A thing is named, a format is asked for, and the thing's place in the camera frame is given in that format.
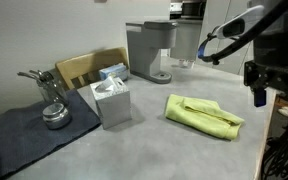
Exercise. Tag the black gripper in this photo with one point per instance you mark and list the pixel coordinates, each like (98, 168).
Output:
(280, 48)

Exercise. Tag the yellow microfibre towel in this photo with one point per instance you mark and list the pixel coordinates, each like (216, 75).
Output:
(200, 113)

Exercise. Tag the white cabinet doors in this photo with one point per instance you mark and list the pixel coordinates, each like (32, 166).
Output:
(234, 66)

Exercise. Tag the small cup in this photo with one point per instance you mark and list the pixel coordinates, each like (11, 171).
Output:
(191, 63)
(182, 62)

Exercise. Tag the grey counter cabinet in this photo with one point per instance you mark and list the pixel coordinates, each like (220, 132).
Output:
(187, 40)

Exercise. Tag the microwave oven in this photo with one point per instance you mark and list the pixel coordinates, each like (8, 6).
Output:
(193, 9)

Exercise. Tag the small white appliance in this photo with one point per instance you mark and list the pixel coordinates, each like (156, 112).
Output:
(175, 10)

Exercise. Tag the grey coffee machine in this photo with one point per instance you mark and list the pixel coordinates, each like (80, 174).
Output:
(144, 50)

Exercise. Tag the blue cardboard box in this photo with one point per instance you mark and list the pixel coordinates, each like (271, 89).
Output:
(114, 71)

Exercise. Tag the grey tissue box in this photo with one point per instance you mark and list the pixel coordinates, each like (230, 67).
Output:
(114, 106)

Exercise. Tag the white tissue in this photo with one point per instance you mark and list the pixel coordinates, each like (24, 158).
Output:
(106, 85)

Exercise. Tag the glass jar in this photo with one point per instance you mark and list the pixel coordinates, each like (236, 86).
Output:
(54, 91)

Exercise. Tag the round steel container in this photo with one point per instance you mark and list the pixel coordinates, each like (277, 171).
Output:
(55, 116)

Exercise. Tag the dark blue cloth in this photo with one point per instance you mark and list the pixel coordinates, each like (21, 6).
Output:
(20, 136)

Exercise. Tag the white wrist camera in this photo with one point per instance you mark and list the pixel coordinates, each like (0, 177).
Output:
(250, 16)

